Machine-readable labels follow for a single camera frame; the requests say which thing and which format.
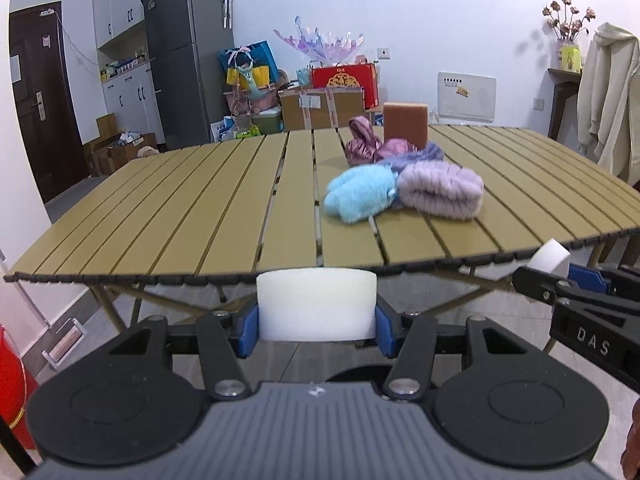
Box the small white sponge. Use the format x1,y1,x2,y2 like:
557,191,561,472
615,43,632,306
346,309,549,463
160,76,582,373
527,238,572,279

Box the pink basket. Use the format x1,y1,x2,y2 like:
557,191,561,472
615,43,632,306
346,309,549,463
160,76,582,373
227,85,280,116

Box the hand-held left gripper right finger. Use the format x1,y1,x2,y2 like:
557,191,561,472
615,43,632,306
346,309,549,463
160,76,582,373
375,306,538,402

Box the white flat mop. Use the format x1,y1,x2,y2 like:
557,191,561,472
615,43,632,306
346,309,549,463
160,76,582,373
0,247,85,365

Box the white base cabinet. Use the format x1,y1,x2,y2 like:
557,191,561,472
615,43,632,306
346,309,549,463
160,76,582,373
101,60,166,147

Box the white panel with sticker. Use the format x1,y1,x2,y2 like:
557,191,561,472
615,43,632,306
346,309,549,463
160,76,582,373
436,71,497,123

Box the grey refrigerator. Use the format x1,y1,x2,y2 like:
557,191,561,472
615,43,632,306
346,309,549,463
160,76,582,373
141,0,236,151

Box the iridescent paper decoration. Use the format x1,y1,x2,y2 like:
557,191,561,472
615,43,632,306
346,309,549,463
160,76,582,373
273,16,366,66

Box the dark wooden shelf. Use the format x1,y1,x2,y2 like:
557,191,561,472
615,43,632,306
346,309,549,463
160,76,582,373
547,67,583,142

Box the blue packets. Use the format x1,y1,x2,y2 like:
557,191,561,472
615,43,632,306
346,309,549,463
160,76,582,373
210,116,238,142

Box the brown sponge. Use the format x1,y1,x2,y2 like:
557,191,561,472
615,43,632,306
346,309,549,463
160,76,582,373
383,102,430,151

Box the black rod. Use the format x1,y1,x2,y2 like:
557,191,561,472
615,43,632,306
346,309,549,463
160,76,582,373
0,415,36,476

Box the red plastic bucket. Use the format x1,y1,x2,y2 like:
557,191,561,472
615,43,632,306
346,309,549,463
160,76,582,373
0,325,41,451

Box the light blue fluffy cloth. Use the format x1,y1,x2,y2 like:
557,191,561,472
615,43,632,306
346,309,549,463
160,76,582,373
324,164,400,223

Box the pink satin scrunchie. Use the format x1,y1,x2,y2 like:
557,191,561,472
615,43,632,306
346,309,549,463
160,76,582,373
345,116,418,168

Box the white wall cabinet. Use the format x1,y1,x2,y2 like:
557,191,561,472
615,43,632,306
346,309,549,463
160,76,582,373
92,0,151,51

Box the open cardboard boxes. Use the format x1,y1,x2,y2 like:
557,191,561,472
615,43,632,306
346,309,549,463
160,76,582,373
82,114,158,177

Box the tan folding table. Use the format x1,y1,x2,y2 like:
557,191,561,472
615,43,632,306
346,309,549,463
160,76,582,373
2,125,640,356

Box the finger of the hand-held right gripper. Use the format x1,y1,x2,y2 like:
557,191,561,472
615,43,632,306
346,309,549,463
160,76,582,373
512,266,640,322
568,263,640,297

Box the green storage box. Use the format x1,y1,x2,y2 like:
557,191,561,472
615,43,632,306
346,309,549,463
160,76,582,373
250,110,283,136

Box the large white sponge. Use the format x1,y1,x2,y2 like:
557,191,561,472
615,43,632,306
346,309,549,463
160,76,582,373
256,269,377,341

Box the flower vase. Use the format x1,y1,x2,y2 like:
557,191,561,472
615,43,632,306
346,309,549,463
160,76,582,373
556,39,583,73

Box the dark brown door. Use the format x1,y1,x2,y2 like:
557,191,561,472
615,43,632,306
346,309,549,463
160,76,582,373
9,1,90,204

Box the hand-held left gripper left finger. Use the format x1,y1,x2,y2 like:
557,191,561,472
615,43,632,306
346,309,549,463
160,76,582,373
105,305,261,401

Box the yellow gift bag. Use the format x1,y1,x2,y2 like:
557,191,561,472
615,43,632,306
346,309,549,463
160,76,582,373
226,65,271,88

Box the dried flower bouquet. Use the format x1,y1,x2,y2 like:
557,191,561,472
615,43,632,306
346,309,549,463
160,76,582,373
542,0,597,41

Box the blue gift bag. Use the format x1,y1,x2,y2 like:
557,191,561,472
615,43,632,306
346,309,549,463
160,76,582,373
218,41,280,81

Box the taped cardboard box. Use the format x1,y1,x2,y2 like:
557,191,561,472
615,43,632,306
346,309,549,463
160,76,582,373
278,87,366,132

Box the cream jacket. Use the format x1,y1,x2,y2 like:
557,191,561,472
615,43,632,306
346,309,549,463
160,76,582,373
576,22,640,186

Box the person's right forearm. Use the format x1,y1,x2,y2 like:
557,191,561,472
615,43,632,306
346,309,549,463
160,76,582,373
621,399,640,480

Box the red gift box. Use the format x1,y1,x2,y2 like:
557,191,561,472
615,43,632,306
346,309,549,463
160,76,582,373
311,62,380,111

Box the periwinkle fluffy cloth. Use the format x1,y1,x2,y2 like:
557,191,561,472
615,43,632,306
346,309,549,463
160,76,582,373
380,142,446,171

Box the mauve fluffy cloth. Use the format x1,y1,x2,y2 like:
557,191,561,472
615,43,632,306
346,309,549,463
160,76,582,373
397,162,485,220

